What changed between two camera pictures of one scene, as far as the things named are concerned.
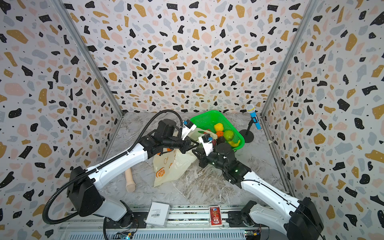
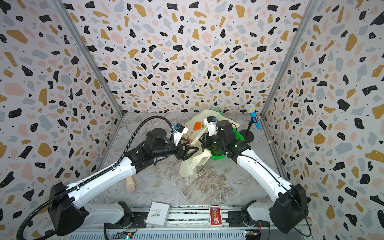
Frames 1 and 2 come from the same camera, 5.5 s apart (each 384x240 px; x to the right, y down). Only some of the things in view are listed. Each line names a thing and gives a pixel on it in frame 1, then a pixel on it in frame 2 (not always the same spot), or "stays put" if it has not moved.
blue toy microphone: x=250 y=109 stays put
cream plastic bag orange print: x=170 y=166 to x=195 y=127
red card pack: x=215 y=216 stays put
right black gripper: x=202 y=153 to x=206 y=142
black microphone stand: x=247 y=134 stays put
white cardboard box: x=158 y=214 stays put
